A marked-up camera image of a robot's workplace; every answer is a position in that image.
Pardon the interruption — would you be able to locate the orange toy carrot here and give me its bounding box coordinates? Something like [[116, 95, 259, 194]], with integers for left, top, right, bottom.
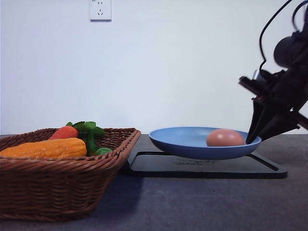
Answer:
[[49, 126, 78, 140]]

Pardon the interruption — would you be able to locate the white wall socket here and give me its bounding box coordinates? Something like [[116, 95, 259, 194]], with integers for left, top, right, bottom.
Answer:
[[89, 0, 112, 23]]

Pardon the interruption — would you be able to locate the black cable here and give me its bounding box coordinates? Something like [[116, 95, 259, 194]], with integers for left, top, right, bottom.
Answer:
[[259, 0, 292, 70]]

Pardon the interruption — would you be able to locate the brown egg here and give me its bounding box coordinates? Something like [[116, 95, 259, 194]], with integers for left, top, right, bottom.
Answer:
[[206, 129, 245, 146]]

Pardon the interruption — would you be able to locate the black serving tray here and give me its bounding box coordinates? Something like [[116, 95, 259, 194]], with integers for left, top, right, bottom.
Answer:
[[124, 151, 288, 179]]

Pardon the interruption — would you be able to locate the green toy pepper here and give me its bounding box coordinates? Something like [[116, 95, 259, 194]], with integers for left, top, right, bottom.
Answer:
[[96, 147, 112, 154]]

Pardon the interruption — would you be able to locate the blue plate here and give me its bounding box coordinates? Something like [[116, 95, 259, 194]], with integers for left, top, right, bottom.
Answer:
[[149, 127, 262, 160]]

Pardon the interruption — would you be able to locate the orange toy corn cob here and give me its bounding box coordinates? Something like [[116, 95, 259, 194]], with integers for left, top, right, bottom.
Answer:
[[0, 138, 87, 158]]

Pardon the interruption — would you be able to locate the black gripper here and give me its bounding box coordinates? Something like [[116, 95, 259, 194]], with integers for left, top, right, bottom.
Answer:
[[238, 45, 308, 144]]

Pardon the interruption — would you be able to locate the green leafy toy vegetable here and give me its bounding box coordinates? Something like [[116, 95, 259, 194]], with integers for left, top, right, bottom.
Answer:
[[66, 121, 105, 155]]

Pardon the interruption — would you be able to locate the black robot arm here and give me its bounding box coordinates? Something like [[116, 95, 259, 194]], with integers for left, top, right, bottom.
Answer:
[[238, 26, 308, 145]]

